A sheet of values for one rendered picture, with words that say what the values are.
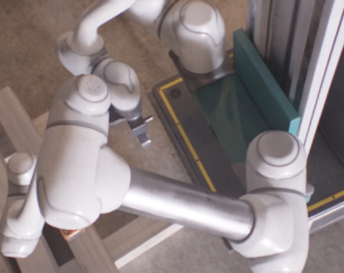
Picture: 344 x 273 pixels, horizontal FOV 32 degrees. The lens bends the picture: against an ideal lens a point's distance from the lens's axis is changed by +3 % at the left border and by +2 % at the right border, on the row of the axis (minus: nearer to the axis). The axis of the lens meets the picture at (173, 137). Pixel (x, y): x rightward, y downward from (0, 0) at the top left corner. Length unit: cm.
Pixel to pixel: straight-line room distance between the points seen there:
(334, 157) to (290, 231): 61
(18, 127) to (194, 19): 94
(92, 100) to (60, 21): 164
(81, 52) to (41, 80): 102
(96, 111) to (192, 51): 63
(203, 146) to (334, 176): 45
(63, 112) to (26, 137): 113
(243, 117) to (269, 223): 51
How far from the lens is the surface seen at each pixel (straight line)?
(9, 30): 287
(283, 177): 156
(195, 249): 228
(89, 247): 214
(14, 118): 240
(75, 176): 116
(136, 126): 180
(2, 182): 231
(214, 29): 176
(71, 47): 169
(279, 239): 150
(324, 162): 206
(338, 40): 137
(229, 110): 189
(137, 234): 222
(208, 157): 205
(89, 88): 121
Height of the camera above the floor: 223
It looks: 66 degrees down
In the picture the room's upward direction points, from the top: 14 degrees counter-clockwise
